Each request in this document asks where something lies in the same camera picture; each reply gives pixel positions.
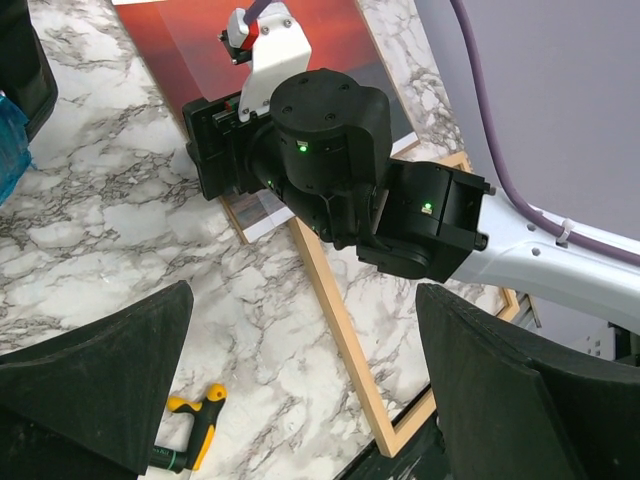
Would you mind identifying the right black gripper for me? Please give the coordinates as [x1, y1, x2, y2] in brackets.
[182, 92, 271, 201]

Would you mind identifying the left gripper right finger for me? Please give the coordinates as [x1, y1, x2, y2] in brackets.
[416, 284, 639, 479]

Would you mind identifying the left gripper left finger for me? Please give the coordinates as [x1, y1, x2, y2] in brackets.
[1, 281, 194, 479]

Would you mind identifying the sunset photo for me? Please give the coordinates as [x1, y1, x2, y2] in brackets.
[115, 1, 417, 242]

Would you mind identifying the wooden picture frame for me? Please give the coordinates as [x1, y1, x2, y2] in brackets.
[288, 151, 521, 458]

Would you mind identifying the green black screwdriver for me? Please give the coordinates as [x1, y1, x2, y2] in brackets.
[149, 445, 187, 474]

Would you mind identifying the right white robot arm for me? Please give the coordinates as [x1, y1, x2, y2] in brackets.
[183, 69, 639, 331]

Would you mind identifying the yellow black hex key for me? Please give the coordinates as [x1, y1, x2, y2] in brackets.
[167, 383, 228, 471]

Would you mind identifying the black plastic toolbox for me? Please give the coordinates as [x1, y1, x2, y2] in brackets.
[0, 0, 59, 206]

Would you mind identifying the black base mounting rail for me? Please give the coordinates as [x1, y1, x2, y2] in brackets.
[335, 414, 453, 480]

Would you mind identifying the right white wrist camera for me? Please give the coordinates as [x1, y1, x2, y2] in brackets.
[219, 1, 312, 123]

